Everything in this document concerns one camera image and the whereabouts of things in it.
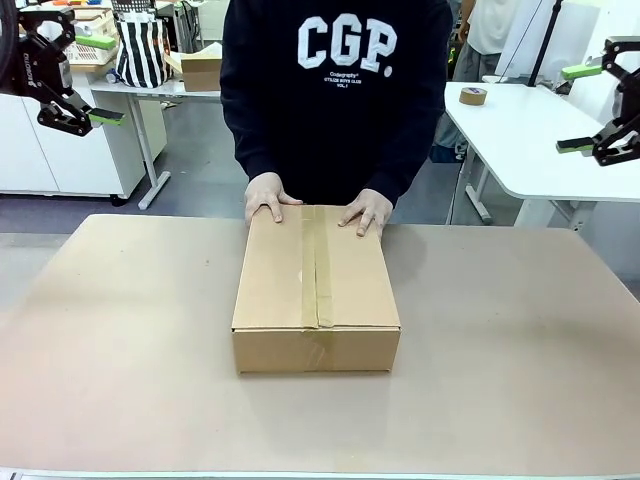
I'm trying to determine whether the brown cardboard shipping box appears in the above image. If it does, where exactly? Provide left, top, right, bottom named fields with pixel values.
left=230, top=203, right=403, bottom=376

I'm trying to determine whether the black white striped bag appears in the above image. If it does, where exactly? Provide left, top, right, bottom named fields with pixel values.
left=113, top=0, right=172, bottom=90

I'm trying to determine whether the person's right forearm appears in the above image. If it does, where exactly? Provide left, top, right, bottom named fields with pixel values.
left=220, top=59, right=284, bottom=184

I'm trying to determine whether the person's left forearm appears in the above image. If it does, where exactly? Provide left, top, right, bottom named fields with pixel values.
left=372, top=64, right=447, bottom=207

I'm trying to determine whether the person's right hand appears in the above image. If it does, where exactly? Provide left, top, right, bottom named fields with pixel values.
left=243, top=171, right=304, bottom=229

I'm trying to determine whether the person torso black sweatshirt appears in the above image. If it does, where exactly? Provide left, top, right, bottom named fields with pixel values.
left=219, top=0, right=454, bottom=207

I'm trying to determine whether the white cabinet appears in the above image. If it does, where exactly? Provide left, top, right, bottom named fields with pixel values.
left=0, top=91, right=169, bottom=200

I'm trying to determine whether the white board panel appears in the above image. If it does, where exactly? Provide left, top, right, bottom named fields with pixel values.
left=498, top=0, right=624, bottom=86

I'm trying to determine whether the black stand pole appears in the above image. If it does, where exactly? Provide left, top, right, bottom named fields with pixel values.
left=528, top=0, right=565, bottom=87

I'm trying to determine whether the background person white shirt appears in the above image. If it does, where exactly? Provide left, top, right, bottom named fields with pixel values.
left=433, top=0, right=519, bottom=162

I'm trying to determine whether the white desk with legs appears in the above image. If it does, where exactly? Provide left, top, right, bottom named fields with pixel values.
left=88, top=69, right=224, bottom=211

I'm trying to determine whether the brown packing tape roll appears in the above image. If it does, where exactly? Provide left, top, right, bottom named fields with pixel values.
left=458, top=86, right=489, bottom=108

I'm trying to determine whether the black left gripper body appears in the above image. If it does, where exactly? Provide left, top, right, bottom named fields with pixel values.
left=10, top=36, right=75, bottom=108

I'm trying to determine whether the white rounded table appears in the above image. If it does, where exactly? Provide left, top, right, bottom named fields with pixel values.
left=442, top=80, right=640, bottom=232

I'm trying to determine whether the person's left hand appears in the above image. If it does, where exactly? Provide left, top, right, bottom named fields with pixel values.
left=337, top=188, right=395, bottom=240

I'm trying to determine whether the beige plastic basket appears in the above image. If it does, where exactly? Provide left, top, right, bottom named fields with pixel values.
left=63, top=6, right=120, bottom=74

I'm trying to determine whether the small cardboard box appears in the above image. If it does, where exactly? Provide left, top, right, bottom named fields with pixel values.
left=179, top=48, right=224, bottom=93

